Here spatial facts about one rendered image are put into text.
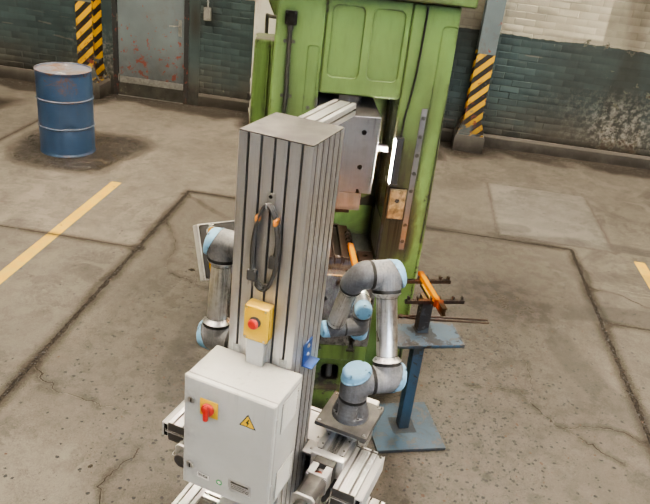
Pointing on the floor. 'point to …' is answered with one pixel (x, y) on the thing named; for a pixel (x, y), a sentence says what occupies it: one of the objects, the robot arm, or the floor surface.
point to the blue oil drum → (65, 109)
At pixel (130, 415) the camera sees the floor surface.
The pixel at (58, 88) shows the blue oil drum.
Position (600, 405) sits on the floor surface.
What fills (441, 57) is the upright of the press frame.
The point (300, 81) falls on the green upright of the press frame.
